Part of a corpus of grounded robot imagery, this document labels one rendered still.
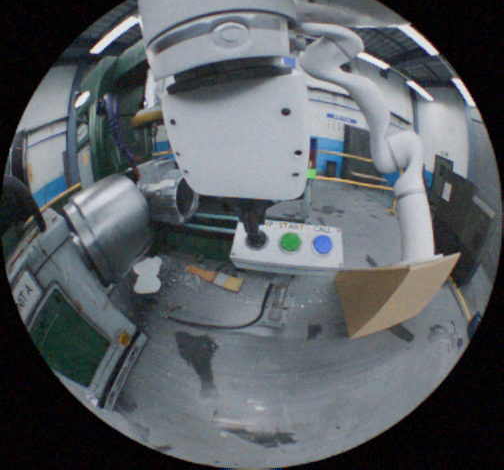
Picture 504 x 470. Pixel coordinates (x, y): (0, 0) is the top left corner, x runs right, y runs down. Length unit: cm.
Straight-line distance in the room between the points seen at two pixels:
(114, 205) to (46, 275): 22
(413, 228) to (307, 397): 48
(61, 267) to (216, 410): 39
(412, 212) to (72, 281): 74
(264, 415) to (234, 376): 13
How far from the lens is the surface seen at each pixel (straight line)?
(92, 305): 36
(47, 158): 568
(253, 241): 24
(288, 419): 43
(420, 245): 49
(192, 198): 68
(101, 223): 36
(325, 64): 49
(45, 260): 31
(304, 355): 44
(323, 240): 25
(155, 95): 65
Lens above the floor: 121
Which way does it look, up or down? 28 degrees down
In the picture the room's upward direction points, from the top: straight up
